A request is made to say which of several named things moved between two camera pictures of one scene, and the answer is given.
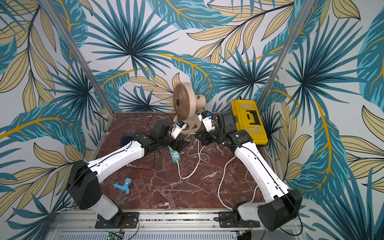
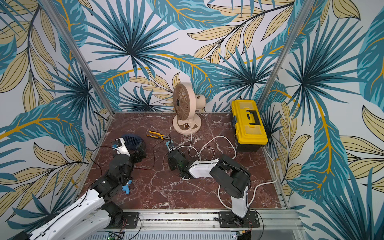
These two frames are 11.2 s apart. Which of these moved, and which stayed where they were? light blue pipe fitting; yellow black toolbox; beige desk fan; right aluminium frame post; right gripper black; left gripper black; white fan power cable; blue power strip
Moved: white fan power cable; left gripper black; blue power strip; right gripper black
Stayed: yellow black toolbox; beige desk fan; light blue pipe fitting; right aluminium frame post
